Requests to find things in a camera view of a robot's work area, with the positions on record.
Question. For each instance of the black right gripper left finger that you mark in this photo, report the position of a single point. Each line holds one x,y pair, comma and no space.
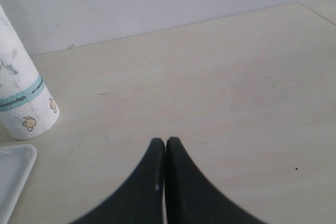
139,198

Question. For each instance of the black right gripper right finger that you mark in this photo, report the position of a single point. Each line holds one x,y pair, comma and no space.
190,197

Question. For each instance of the printed white paper towel roll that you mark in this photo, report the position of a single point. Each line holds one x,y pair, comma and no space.
27,107

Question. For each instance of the white plastic tray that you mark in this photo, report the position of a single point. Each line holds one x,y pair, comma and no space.
16,164

